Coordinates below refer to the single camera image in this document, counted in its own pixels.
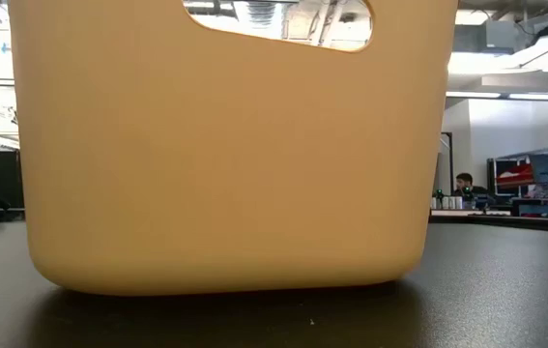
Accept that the background work table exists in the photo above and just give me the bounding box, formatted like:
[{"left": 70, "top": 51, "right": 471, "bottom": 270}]
[{"left": 430, "top": 196, "right": 548, "bottom": 218}]

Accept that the yellow plastic bin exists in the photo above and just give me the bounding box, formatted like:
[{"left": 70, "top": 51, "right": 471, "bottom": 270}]
[{"left": 7, "top": 0, "right": 459, "bottom": 297}]

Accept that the silver round air duct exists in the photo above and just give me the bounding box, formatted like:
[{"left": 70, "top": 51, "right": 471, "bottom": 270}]
[{"left": 245, "top": 0, "right": 278, "bottom": 28}]

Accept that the red storage bin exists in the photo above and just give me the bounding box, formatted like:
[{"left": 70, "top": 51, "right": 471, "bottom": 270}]
[{"left": 495, "top": 162, "right": 534, "bottom": 188}]

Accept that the ceiling light strip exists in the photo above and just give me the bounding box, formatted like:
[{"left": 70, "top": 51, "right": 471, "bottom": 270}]
[{"left": 445, "top": 90, "right": 548, "bottom": 102}]

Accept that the person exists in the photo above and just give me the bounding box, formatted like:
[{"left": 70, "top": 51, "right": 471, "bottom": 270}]
[{"left": 451, "top": 172, "right": 492, "bottom": 210}]

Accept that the metal shelf rack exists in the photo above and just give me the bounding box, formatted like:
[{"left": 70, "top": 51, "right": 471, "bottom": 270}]
[{"left": 487, "top": 144, "right": 548, "bottom": 218}]

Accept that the grey rectangular air duct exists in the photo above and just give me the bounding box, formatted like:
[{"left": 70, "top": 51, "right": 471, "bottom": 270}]
[{"left": 452, "top": 21, "right": 516, "bottom": 54}]

